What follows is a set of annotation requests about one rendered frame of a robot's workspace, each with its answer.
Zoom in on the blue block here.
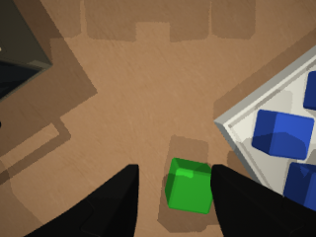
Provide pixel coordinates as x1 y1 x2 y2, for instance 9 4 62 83
283 162 316 211
251 110 315 160
303 71 316 111

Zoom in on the green block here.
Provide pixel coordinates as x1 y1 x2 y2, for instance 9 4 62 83
165 157 213 214

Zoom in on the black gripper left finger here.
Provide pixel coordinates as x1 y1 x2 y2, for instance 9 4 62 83
24 164 139 237

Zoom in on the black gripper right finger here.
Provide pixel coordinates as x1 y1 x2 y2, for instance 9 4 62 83
210 164 316 237

